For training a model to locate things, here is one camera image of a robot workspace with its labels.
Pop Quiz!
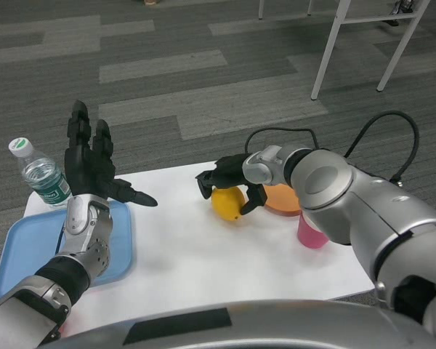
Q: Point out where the clear plastic water bottle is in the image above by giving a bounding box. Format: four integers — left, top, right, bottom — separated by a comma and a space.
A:
7, 136, 73, 209

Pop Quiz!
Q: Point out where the yellow lemon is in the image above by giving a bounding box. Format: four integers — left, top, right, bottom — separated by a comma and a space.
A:
211, 185, 248, 222

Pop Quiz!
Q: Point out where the silver robot chest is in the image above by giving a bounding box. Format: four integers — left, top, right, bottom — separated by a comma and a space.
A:
57, 297, 436, 349

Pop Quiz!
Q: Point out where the light blue plastic tray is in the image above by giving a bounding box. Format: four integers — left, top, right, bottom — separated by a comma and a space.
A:
0, 201, 134, 300

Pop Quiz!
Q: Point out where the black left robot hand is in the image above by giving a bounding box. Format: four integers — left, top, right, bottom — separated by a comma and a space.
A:
63, 100, 158, 209

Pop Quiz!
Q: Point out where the pink paper cup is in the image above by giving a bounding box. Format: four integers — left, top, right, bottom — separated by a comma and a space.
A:
296, 212, 328, 250

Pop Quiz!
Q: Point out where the orange plate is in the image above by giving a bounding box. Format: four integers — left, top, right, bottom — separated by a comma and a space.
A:
263, 183, 302, 216

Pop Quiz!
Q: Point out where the white metal-legged table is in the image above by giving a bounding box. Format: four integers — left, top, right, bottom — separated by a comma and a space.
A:
257, 0, 432, 101

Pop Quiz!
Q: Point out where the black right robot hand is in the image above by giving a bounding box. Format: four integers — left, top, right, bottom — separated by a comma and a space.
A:
195, 153, 269, 215

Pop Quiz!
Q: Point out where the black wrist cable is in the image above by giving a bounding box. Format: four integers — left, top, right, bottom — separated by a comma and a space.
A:
245, 111, 421, 182

